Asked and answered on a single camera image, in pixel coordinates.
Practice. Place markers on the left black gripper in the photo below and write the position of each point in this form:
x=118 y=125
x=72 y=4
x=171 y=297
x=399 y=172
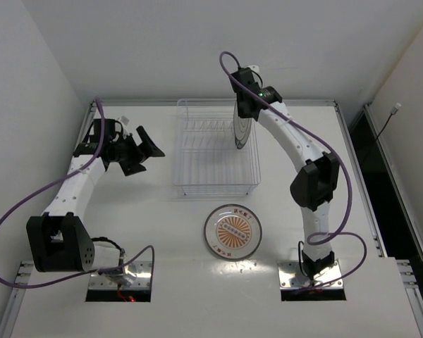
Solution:
x=132 y=153

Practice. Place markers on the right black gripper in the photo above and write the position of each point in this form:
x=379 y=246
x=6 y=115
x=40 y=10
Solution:
x=247 y=110

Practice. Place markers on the green rimmed white plate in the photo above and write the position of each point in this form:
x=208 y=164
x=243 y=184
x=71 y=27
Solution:
x=241 y=128

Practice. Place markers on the orange sunburst plate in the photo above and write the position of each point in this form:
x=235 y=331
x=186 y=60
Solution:
x=232 y=232

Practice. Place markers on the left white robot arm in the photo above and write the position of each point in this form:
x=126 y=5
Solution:
x=59 y=241

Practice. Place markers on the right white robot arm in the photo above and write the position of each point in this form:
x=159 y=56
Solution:
x=317 y=170

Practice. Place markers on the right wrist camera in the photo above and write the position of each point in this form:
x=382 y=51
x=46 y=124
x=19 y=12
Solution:
x=254 y=68

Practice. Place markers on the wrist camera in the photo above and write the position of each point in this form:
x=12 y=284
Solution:
x=124 y=121
x=254 y=68

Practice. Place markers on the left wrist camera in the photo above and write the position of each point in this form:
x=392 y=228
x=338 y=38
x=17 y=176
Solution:
x=124 y=121

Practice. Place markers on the clear wire dish rack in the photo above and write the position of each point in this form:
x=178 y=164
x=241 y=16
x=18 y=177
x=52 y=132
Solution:
x=206 y=160

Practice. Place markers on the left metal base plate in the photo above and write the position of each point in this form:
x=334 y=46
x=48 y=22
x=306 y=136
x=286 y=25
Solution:
x=136 y=276

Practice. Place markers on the metal base plate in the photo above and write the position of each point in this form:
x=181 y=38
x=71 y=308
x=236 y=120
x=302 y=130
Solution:
x=291 y=277
x=136 y=276

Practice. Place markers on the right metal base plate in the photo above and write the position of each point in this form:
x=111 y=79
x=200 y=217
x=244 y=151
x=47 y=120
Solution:
x=291 y=277

